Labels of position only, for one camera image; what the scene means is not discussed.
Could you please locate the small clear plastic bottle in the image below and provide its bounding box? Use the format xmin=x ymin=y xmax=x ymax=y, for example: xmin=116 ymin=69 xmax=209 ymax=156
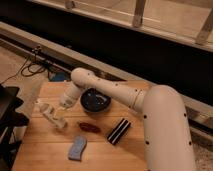
xmin=36 ymin=101 xmax=67 ymax=129

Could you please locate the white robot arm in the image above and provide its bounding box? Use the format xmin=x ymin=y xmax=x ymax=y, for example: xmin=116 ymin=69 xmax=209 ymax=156
xmin=59 ymin=68 xmax=196 ymax=171

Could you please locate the blue object on floor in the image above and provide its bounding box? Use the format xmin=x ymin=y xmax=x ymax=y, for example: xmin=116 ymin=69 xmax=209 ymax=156
xmin=50 ymin=73 xmax=67 ymax=82

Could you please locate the dark blue bowl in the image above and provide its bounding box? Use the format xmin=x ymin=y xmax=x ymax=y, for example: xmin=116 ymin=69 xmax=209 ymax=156
xmin=80 ymin=88 xmax=111 ymax=113

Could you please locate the red chili pepper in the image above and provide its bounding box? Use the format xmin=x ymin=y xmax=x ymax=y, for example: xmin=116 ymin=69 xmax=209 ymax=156
xmin=79 ymin=122 xmax=101 ymax=133

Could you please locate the wooden cutting board table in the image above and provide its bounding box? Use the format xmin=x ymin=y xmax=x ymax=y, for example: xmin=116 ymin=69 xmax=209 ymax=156
xmin=12 ymin=80 xmax=154 ymax=171

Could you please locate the blue sponge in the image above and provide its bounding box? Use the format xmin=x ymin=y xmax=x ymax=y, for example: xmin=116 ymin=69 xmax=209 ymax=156
xmin=68 ymin=136 xmax=87 ymax=161

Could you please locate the black white striped block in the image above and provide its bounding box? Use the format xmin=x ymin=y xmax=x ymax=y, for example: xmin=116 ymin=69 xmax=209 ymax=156
xmin=107 ymin=119 xmax=131 ymax=145

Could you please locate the black chair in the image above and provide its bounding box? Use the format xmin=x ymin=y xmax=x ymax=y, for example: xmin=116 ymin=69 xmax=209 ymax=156
xmin=0 ymin=84 xmax=29 ymax=170

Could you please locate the black cable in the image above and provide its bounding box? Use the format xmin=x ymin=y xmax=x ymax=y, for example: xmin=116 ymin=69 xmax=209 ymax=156
xmin=0 ymin=46 xmax=54 ymax=85

